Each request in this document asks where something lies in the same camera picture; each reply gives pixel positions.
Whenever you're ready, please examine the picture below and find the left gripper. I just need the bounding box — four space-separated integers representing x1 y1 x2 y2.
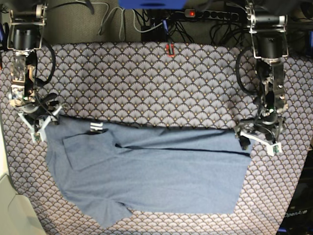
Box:
233 111 286 147

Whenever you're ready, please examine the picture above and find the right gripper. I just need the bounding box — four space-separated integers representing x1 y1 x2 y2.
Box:
9 93 65 133

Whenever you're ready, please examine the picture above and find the blue T-shirt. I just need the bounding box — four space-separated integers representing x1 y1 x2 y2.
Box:
45 117 251 228

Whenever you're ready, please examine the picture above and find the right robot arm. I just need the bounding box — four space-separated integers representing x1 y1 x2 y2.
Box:
7 0 62 136

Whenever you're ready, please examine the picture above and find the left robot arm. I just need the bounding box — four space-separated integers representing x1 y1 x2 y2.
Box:
234 0 289 153

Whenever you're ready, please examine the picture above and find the fan patterned tablecloth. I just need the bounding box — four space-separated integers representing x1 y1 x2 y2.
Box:
0 43 313 235

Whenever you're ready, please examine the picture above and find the black OpenArm box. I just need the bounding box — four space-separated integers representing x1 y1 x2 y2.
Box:
277 150 313 235

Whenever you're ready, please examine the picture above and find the red black table clamp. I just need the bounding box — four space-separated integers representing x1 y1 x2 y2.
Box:
166 43 175 58

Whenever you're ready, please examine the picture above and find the black power strip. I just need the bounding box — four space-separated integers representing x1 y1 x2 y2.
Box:
184 9 240 22

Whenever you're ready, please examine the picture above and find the blue box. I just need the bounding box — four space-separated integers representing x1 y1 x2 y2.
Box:
118 0 187 9

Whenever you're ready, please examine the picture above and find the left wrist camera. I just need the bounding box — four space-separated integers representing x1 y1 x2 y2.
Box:
267 142 282 156

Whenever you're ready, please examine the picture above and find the black cable bundle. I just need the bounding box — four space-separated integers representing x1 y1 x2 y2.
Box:
168 14 255 46

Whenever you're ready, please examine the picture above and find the grey cable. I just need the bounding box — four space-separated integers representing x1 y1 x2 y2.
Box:
75 0 164 41

